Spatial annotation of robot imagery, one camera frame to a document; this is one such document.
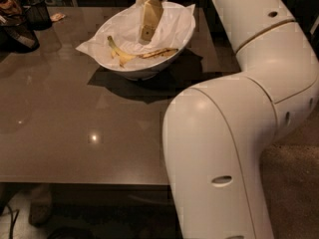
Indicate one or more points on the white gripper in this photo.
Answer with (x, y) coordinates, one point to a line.
(151, 16)

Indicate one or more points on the black mesh basket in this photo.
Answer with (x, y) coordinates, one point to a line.
(21, 37)

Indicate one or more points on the white bowl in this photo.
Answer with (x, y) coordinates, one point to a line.
(146, 71)

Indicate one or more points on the yellow banana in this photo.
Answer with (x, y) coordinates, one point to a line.
(125, 57)

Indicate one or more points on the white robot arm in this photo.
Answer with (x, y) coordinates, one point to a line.
(214, 132)

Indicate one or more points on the small wrapped packet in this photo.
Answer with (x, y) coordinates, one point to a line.
(57, 17)

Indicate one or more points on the black mesh pen cup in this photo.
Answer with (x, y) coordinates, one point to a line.
(37, 14)

